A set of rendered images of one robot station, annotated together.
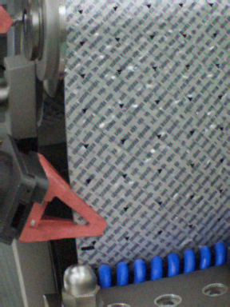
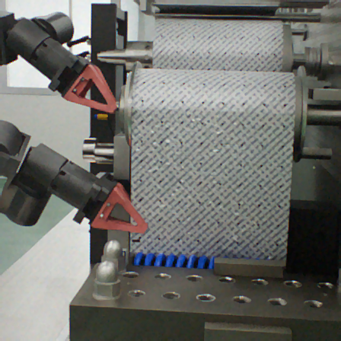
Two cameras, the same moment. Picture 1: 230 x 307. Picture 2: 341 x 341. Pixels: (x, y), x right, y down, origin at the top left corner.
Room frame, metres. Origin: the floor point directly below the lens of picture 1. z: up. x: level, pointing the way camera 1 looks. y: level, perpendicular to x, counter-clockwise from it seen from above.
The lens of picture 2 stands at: (-0.16, -0.29, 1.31)
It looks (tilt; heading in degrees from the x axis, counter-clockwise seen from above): 10 degrees down; 18
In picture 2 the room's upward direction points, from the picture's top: 1 degrees clockwise
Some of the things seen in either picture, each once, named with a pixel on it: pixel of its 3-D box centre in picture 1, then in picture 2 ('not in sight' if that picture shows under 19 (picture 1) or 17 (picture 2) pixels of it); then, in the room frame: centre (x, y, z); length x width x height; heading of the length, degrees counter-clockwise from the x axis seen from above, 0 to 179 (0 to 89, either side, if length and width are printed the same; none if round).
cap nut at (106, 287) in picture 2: not in sight; (106, 278); (0.49, 0.00, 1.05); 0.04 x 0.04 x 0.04
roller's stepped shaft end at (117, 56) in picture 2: not in sight; (113, 56); (0.93, 0.20, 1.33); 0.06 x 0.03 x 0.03; 103
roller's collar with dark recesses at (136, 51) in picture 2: not in sight; (142, 57); (0.95, 0.14, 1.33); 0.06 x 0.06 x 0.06; 13
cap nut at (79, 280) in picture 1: (80, 286); (113, 255); (0.58, 0.04, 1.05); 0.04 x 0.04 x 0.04
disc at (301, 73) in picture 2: not in sight; (298, 114); (0.77, -0.19, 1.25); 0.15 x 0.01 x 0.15; 13
